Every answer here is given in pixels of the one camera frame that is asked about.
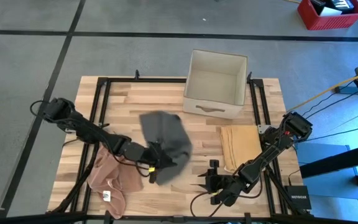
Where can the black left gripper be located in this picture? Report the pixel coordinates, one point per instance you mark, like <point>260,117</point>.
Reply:
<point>154,157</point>

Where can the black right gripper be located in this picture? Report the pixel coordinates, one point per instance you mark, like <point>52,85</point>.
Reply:
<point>225,186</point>

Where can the dark grey towel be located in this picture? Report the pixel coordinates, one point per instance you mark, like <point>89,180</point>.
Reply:
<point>166,130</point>

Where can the yellow towel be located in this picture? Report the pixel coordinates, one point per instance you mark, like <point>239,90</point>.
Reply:
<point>241,146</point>

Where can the pink towel with white label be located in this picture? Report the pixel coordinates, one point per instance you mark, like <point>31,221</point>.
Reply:
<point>110,180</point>

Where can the beige fabric storage box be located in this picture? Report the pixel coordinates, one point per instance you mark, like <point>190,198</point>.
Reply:
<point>216,84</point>

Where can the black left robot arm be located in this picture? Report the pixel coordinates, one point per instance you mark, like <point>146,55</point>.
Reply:
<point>85,130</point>

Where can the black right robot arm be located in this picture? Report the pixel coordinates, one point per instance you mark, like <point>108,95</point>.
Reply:
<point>269,152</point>

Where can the black diagonal beam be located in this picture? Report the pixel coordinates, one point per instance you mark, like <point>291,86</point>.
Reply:
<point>337,161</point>

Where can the red plastic crate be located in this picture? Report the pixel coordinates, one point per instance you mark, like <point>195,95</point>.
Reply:
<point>331,21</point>

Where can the white box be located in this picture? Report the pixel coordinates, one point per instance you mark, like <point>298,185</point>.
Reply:
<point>329,12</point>

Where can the black metal rig frame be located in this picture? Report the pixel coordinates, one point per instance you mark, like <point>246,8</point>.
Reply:
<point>151,80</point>

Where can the black Netgear network switch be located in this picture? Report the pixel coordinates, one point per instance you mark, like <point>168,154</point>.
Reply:
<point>298,197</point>

